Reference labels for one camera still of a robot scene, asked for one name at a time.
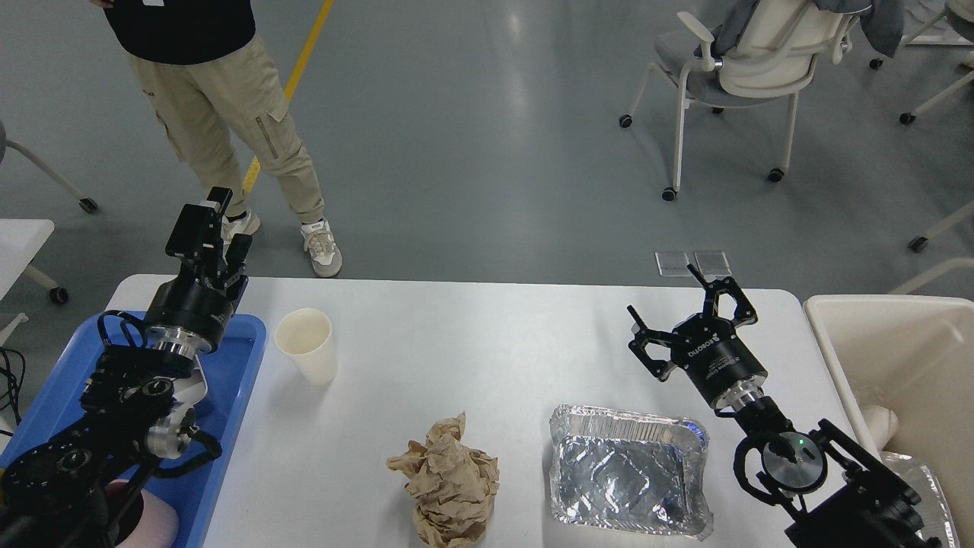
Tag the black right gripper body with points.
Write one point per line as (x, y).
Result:
(715, 358)

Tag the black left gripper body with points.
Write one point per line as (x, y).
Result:
(186, 312)

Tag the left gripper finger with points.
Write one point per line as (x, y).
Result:
(235, 257)
(196, 239)

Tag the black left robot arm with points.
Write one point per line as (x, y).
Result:
(138, 403)

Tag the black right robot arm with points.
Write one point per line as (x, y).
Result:
(835, 491)

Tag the clear floor socket cover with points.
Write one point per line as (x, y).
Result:
(710, 263)

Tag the blue plastic tray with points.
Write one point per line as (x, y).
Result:
(230, 373)

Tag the white paper cup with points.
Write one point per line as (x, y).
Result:
(306, 337)

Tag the aluminium foil container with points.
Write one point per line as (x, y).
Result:
(626, 471)

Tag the chair base at left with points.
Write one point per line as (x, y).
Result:
(86, 202)

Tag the beige plastic bin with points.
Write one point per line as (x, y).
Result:
(904, 368)

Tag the person in beige trousers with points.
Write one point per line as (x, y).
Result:
(208, 77)

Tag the white side table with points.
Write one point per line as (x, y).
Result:
(21, 240)

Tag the crumpled brown paper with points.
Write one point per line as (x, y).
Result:
(454, 486)

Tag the white office chair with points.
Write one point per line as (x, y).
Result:
(776, 56)

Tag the grey jacket on chair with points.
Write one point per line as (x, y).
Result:
(882, 23)

